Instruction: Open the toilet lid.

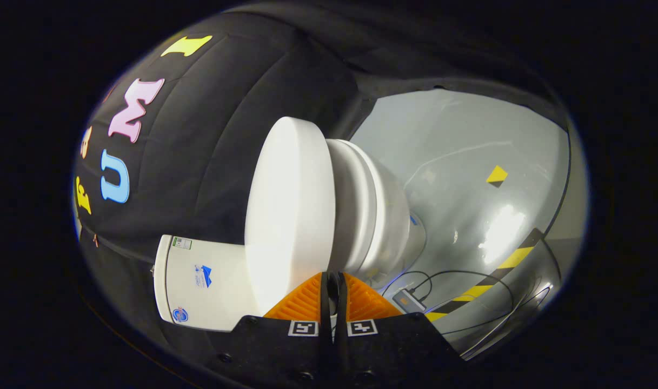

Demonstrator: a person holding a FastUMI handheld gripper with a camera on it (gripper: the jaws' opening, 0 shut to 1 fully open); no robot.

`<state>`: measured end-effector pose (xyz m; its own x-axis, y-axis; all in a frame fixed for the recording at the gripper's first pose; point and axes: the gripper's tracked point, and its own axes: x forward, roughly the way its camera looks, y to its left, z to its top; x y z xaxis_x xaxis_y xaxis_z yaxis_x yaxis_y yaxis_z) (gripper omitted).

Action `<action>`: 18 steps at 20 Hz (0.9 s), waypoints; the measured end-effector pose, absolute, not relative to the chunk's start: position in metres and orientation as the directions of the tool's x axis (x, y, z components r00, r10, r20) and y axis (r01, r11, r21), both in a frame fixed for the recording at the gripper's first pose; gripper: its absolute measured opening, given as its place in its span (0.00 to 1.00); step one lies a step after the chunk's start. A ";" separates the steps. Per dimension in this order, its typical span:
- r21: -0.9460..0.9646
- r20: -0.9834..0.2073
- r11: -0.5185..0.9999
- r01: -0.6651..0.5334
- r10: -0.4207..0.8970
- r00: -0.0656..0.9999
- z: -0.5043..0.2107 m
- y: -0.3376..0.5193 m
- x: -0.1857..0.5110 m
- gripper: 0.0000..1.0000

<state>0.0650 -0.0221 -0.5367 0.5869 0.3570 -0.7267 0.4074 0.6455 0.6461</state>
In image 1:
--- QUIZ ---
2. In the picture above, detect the small grey adapter box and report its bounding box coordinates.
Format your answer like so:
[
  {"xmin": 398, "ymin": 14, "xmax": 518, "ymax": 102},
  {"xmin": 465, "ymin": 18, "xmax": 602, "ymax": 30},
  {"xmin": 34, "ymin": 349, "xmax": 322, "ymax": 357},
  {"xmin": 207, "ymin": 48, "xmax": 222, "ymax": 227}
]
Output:
[{"xmin": 392, "ymin": 289, "xmax": 427, "ymax": 313}]

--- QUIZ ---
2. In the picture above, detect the yellow black hazard tape strip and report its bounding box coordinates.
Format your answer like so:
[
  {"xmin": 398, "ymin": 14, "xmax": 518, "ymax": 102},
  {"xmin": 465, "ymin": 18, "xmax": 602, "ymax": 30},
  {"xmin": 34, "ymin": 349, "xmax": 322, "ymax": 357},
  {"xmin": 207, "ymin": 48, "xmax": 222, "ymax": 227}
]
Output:
[{"xmin": 425, "ymin": 229, "xmax": 544, "ymax": 323}]

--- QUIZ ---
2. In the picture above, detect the black backdrop cloth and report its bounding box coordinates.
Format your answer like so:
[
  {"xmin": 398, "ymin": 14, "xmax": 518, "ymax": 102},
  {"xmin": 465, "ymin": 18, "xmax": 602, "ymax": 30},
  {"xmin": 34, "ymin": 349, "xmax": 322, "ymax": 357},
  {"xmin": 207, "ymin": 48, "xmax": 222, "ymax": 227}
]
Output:
[{"xmin": 72, "ymin": 3, "xmax": 570, "ymax": 346}]

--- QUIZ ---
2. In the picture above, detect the white toilet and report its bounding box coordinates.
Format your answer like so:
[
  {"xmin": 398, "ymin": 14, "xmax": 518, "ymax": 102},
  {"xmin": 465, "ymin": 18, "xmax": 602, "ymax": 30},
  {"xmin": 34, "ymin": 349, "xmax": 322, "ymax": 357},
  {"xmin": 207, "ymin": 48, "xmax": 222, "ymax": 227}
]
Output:
[{"xmin": 153, "ymin": 138, "xmax": 428, "ymax": 332}]

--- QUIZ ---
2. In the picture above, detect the white toilet lid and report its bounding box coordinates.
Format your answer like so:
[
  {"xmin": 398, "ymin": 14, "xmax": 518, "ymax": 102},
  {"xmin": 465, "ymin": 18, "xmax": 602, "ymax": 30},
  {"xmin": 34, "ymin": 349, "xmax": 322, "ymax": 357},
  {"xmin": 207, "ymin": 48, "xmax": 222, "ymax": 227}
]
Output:
[{"xmin": 244, "ymin": 117, "xmax": 336, "ymax": 315}]

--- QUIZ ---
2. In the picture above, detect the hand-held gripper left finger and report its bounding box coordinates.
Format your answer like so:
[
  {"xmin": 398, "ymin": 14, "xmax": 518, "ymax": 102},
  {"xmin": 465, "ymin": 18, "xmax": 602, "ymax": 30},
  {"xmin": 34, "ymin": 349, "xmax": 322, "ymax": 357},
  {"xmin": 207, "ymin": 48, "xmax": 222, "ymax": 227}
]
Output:
[{"xmin": 199, "ymin": 272, "xmax": 334, "ymax": 389}]

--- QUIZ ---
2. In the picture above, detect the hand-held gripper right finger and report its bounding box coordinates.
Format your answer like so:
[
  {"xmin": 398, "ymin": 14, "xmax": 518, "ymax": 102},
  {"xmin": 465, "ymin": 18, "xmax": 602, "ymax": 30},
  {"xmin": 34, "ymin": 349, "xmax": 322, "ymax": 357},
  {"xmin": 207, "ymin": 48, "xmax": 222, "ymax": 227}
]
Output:
[{"xmin": 333, "ymin": 272, "xmax": 464, "ymax": 389}]

